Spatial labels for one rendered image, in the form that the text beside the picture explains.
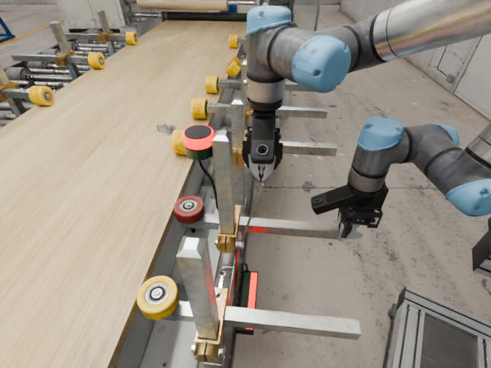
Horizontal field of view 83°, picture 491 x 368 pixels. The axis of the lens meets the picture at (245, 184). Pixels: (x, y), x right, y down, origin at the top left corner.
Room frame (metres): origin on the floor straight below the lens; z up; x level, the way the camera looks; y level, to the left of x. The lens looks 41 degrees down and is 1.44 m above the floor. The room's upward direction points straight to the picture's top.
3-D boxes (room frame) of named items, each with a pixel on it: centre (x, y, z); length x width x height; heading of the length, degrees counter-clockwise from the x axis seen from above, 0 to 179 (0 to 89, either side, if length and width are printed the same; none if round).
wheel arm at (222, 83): (1.26, -0.09, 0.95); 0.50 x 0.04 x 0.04; 84
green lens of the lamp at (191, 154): (0.48, 0.09, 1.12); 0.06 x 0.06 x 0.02
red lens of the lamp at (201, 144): (0.48, 0.09, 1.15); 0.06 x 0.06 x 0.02
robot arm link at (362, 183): (0.49, -0.27, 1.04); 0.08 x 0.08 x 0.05
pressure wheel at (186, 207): (0.53, 0.15, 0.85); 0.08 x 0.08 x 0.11
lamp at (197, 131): (0.48, 0.09, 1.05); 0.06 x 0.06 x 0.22; 84
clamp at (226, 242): (0.50, 0.05, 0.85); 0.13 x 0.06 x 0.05; 174
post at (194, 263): (0.23, 0.07, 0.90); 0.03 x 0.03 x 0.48; 84
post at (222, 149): (0.48, 0.05, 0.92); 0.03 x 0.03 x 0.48; 84
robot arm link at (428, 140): (0.48, -0.37, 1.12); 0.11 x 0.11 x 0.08; 7
